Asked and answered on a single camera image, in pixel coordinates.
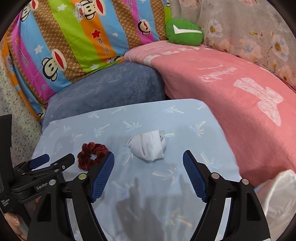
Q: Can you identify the white plastic trash bag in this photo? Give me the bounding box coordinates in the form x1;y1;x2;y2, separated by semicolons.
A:
255;169;296;240

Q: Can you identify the person's left hand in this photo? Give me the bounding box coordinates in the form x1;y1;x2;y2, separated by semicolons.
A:
4;196;40;241

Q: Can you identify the dark red velvet scrunchie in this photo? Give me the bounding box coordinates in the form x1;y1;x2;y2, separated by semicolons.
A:
77;142;109;171

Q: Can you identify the light blue-white sock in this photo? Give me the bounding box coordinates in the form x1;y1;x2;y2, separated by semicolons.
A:
127;130;166;162

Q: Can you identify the blue-grey velvet pillow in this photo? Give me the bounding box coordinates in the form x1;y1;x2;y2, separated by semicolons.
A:
42;62;166;129

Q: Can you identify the pink blanket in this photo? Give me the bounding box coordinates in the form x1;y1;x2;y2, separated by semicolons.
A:
124;41;295;185

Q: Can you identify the colourful monkey striped quilt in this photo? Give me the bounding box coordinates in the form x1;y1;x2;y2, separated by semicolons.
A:
1;0;171;121

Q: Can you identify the green round plush pillow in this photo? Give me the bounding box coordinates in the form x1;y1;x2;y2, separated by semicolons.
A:
166;19;203;46

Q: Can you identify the grey floral bedsheet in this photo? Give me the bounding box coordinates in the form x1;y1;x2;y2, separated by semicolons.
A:
170;0;295;88

